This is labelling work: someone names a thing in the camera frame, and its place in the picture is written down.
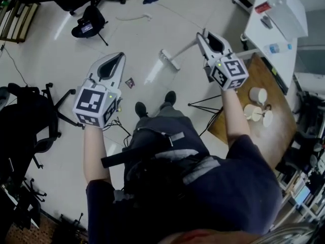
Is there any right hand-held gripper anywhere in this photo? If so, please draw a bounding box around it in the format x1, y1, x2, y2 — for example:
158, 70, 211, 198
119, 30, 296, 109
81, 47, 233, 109
196, 28, 249, 93

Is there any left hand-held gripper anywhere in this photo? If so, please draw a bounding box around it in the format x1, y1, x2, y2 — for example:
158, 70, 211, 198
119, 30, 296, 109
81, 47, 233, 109
72, 51, 127, 129

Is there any person's left forearm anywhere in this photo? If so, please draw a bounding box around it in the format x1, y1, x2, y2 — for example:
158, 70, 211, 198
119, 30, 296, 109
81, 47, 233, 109
83, 124, 112, 185

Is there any person's right forearm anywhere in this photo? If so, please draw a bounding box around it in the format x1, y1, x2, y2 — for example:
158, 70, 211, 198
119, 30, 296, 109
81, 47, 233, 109
220, 88, 252, 149

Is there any white desk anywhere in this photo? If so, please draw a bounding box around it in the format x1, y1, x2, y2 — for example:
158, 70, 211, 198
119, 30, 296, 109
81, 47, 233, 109
241, 0, 301, 95

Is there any person's left black shoe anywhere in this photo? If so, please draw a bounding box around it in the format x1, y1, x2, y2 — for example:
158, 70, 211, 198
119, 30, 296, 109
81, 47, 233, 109
135, 101, 149, 118

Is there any person's black shoe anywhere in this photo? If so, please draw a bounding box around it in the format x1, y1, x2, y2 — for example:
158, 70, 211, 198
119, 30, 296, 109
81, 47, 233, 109
135, 101, 149, 118
164, 90, 177, 107

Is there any brown wooden table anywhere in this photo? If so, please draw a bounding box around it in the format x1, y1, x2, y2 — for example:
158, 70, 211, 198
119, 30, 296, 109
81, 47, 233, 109
187, 52, 298, 170

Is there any small grey device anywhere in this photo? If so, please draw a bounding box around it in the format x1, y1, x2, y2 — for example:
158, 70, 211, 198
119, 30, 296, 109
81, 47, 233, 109
261, 15, 274, 29

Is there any clear water bottle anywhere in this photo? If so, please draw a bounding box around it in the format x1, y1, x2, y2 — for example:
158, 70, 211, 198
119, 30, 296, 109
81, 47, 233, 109
263, 42, 294, 55

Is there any white paper cup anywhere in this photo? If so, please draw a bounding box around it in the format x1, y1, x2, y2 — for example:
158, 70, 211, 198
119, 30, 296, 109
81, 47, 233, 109
243, 103, 263, 122
249, 87, 268, 106
262, 109, 274, 128

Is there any person's right black shoe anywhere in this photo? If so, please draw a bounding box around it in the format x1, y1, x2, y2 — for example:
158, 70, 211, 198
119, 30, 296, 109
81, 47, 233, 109
164, 90, 177, 107

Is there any black mesh office chair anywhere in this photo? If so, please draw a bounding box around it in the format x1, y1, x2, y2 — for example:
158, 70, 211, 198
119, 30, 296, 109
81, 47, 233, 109
0, 82, 77, 188

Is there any wooden rack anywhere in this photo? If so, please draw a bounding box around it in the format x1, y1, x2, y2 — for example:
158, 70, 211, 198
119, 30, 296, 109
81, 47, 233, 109
0, 0, 41, 44

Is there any black chest harness pack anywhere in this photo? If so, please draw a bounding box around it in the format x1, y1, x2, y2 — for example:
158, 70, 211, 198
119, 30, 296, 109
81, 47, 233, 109
101, 126, 221, 203

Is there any black metal equipment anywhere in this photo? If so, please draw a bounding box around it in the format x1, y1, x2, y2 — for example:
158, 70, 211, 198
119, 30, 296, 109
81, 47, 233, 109
294, 90, 325, 147

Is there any person's navy shirt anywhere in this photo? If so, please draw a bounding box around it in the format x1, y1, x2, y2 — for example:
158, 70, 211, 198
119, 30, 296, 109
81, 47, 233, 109
85, 134, 284, 244

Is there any black folded tripod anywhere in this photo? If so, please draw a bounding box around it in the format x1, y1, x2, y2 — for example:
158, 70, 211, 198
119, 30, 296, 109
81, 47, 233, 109
58, 212, 87, 236

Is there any white shelving unit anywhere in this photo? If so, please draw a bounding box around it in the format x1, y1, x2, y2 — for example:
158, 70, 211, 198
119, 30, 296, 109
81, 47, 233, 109
275, 146, 325, 228

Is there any person's face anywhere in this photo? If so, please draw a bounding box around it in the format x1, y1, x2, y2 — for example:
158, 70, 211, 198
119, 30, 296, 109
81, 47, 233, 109
157, 229, 259, 244

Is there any black camera on tripod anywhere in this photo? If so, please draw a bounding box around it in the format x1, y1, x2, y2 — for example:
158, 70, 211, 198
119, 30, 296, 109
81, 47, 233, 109
71, 5, 110, 47

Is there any white cord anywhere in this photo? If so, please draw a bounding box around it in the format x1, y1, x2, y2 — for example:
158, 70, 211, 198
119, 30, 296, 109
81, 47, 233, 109
116, 14, 153, 22

